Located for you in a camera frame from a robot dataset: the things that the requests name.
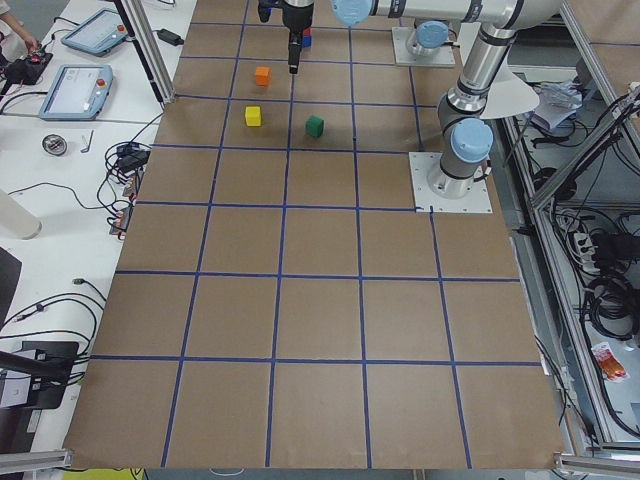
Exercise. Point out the orange snack packet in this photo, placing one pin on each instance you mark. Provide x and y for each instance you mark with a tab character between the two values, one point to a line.
612	369

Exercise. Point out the orange wooden block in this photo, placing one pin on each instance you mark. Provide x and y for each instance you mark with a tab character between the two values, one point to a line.
262	76

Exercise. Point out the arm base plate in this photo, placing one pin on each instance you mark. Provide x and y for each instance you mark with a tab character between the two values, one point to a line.
408	52
435	192

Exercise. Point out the yellow wooden block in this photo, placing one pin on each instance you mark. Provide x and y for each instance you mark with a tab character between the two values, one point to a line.
253	116

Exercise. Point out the brown paper table mat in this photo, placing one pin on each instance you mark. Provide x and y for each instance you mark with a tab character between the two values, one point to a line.
279	302

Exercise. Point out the green wooden block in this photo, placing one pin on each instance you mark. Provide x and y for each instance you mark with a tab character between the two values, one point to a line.
314	126

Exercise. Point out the round metal tin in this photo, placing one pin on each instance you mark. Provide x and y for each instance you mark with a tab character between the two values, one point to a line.
54	144

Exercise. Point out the lower teach pendant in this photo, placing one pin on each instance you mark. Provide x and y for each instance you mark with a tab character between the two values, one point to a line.
77	93

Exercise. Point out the allen key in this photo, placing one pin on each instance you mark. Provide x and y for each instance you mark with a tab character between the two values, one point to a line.
87	142

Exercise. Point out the black monitor stand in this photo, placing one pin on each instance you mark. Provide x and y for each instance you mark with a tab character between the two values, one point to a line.
36	376

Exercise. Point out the teach pendant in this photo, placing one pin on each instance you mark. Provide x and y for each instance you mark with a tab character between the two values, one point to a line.
97	35
77	93

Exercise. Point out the upper teach pendant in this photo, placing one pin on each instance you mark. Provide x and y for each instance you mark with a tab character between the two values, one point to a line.
97	35

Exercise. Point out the person's hand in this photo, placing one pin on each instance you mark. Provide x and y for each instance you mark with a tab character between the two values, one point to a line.
30	41

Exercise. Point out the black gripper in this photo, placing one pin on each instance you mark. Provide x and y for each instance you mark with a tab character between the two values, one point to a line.
294	19

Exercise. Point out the white power strip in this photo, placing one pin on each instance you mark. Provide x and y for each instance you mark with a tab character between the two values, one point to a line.
583	252

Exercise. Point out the black power adapter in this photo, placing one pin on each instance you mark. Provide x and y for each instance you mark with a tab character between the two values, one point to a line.
170	37

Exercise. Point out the aluminium frame post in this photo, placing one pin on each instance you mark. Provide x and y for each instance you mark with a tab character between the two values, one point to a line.
140	32

